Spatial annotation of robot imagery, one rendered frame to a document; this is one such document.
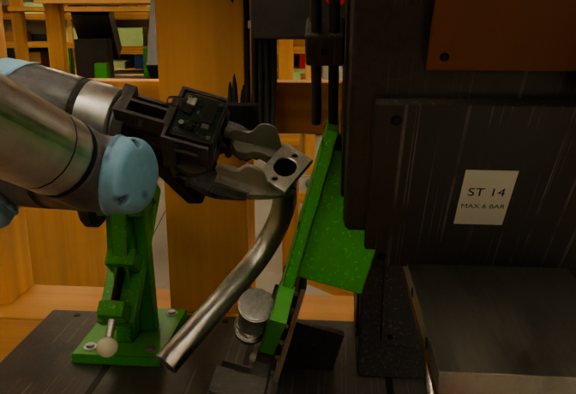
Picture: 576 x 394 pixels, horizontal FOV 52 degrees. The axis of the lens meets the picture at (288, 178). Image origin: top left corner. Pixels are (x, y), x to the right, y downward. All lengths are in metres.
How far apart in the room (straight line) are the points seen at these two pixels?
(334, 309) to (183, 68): 0.49
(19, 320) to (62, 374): 0.24
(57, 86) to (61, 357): 0.43
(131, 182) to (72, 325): 0.51
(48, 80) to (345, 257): 0.37
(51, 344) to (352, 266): 0.54
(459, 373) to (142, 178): 0.33
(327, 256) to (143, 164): 0.21
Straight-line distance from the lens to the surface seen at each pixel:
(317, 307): 1.08
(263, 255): 0.76
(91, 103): 0.68
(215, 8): 0.95
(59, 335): 1.02
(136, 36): 7.67
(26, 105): 0.50
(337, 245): 0.61
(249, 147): 0.69
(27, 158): 0.50
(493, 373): 0.46
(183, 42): 0.96
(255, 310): 0.63
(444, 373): 0.45
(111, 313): 0.86
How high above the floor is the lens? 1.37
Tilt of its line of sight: 14 degrees down
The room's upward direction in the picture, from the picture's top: straight up
